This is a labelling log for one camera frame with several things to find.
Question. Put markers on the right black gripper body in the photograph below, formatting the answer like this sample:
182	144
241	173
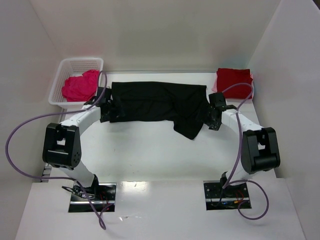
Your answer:
210	116

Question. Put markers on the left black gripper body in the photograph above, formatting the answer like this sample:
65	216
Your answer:
110	110

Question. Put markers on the black t shirt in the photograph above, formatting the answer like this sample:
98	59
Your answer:
160	101

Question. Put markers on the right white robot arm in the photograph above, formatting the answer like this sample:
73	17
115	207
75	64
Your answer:
258	149

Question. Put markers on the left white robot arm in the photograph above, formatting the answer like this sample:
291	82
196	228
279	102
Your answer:
62	142

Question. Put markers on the magenta t shirt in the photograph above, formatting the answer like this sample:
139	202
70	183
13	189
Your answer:
81	88

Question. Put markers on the folded red t shirt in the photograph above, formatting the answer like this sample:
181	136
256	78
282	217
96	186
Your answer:
227	77

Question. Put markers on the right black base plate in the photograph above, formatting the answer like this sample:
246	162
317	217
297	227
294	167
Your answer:
230	198

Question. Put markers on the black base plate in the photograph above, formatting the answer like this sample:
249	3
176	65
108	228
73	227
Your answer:
230	198
104	199

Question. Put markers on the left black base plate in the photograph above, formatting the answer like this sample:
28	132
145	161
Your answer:
104	199

